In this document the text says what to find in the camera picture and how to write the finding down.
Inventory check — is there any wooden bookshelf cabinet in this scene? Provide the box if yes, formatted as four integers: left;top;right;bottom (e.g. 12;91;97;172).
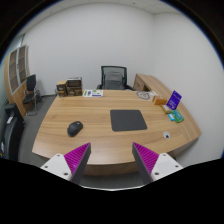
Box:
4;45;30;116

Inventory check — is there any white desk cable grommet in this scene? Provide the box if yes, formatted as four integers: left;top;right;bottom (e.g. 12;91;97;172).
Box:
163;132;171;139

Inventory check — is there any white green leaflet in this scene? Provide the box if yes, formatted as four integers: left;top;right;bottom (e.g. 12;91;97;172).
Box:
83;90;103;97

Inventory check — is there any yellow green small packet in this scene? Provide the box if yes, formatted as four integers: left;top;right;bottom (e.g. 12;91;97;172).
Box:
161;105;171;114

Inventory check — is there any green box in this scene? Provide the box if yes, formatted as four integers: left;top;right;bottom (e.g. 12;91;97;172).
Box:
172;110;184;123

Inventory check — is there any black computer mouse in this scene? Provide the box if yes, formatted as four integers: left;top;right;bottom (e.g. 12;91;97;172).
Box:
67;121;83;137

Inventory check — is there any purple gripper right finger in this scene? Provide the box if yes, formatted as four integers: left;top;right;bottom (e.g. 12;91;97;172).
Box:
132;142;182;185

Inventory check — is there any orange brown box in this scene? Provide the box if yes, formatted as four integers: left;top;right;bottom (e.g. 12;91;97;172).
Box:
153;96;167;105

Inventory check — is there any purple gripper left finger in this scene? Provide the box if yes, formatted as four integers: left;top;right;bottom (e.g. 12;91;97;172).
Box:
41;143;91;185

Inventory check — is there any black armchair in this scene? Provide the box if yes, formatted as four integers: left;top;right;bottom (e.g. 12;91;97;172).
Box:
0;103;25;161

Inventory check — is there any small brown drawer box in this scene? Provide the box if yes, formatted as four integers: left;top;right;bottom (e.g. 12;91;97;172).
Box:
56;80;67;97

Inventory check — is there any black mesh office chair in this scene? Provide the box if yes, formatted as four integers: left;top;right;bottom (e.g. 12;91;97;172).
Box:
97;66;134;90

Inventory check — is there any wooden side cabinet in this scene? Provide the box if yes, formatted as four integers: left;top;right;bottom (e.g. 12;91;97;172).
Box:
133;74;172;99

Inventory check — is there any wooden office desk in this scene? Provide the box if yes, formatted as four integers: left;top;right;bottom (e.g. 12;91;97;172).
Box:
33;90;201;176

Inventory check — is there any black visitor chair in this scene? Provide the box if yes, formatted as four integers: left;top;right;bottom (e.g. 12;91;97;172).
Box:
23;74;42;109

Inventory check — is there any dark grey mouse pad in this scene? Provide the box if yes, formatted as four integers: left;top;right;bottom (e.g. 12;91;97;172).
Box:
110;110;147;132

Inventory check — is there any brown desk organizer box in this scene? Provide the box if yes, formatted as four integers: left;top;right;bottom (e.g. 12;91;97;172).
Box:
67;77;82;96

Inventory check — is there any purple sign stand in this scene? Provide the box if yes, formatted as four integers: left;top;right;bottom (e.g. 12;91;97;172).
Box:
167;91;182;110

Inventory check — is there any blue small box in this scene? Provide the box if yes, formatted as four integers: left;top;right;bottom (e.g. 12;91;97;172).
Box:
168;114;175;121

